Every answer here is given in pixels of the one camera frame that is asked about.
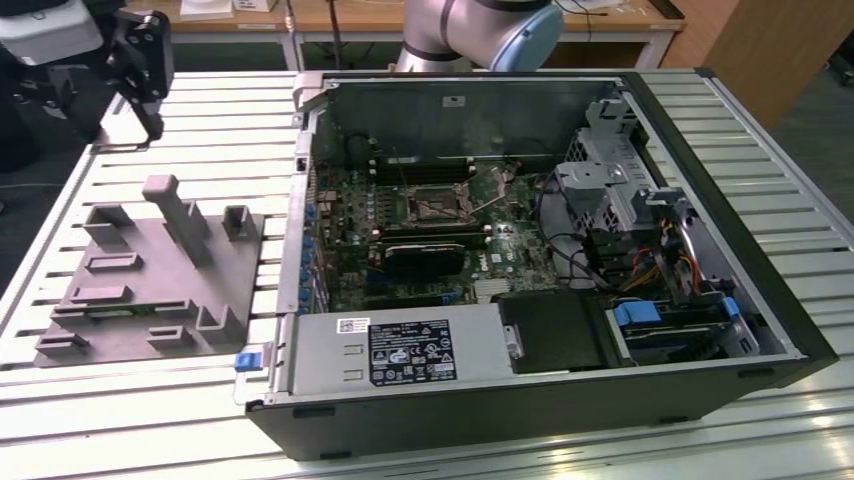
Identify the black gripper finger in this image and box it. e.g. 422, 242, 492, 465
130, 96, 167, 143

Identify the black RAM slot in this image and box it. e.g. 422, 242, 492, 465
377, 224, 486, 244
372, 155, 470, 185

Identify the CPU socket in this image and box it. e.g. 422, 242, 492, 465
406, 185, 480, 226

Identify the grey parts rack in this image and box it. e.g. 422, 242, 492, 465
31, 174, 269, 370

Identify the black cooler shroud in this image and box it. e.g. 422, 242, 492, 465
381, 241, 468, 278

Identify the thin metal locking lever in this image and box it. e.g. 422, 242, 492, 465
466, 195, 504, 218

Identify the metal socket cover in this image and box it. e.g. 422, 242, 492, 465
470, 159, 522, 201

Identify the grey power supply unit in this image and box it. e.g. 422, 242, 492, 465
288, 304, 520, 396

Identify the black power supply label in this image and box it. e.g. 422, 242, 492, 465
368, 319, 460, 387

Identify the silver chipset heatsink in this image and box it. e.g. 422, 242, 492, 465
476, 279, 514, 302

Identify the green motherboard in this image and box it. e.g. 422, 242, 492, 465
310, 164, 577, 314

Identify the metal drive cage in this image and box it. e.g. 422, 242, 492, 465
553, 97, 693, 234

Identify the black drive box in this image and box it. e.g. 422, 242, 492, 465
497, 289, 620, 375

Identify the black open PC case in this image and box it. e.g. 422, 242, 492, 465
243, 69, 841, 462

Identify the blue disk carrier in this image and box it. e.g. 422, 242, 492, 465
613, 298, 664, 329

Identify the wooden cabinet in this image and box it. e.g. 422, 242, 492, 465
660, 0, 854, 129

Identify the black wire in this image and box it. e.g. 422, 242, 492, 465
545, 232, 613, 292

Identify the coloured wire bundle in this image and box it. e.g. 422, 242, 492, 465
626, 219, 708, 297

